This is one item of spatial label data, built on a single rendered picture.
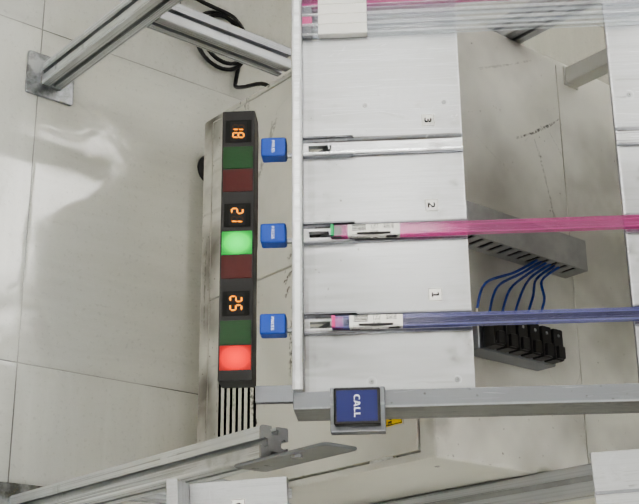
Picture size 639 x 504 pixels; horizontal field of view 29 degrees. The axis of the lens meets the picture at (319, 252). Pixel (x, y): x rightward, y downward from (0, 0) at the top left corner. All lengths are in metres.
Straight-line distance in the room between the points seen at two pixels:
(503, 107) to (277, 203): 0.40
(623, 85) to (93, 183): 1.01
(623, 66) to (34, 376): 1.04
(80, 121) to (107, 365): 0.43
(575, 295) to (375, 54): 0.60
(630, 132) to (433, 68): 0.25
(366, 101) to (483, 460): 0.53
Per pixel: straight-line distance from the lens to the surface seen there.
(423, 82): 1.54
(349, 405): 1.35
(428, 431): 1.69
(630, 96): 1.55
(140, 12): 1.98
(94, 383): 2.11
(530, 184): 1.97
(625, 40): 1.59
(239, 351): 1.44
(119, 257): 2.19
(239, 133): 1.54
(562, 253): 1.91
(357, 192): 1.48
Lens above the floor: 1.78
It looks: 46 degrees down
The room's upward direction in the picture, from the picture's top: 67 degrees clockwise
